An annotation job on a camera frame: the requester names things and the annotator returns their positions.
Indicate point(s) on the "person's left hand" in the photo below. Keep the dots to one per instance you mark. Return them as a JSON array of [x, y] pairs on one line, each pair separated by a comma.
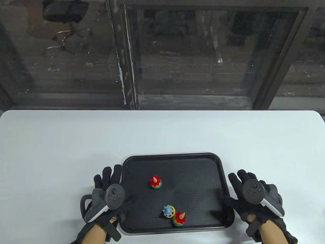
[[116, 175]]

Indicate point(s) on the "person's right hand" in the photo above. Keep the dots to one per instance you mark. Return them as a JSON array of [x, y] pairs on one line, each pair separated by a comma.
[[237, 188]]

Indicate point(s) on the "small top with red gear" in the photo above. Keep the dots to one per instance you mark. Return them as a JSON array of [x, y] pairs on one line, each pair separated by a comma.
[[155, 183], [179, 219]]

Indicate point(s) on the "small top with blue gear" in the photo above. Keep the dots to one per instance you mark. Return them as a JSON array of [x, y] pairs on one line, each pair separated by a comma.
[[168, 211]]

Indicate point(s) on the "person's right forearm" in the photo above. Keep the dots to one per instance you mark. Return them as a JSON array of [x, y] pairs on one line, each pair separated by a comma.
[[269, 232]]

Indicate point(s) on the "person's left forearm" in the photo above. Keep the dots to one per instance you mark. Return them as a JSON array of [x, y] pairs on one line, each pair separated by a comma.
[[95, 235]]

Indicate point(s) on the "grey right hand controller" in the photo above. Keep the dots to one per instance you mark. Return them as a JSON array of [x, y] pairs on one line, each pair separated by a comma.
[[253, 191]]

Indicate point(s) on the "grey hand controller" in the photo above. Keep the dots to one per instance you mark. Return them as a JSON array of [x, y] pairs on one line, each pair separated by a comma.
[[115, 196], [253, 191]]

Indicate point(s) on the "grey left hand controller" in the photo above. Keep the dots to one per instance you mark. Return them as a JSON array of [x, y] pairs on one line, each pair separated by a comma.
[[115, 196]]

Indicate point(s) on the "black plastic tray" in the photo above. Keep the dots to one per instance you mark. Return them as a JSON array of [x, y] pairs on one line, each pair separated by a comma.
[[198, 178]]

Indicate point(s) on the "black office chair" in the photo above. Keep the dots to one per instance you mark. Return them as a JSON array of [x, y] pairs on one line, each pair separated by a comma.
[[63, 11]]

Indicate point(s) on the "dark metal window frame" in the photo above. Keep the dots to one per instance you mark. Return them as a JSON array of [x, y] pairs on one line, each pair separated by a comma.
[[127, 76]]

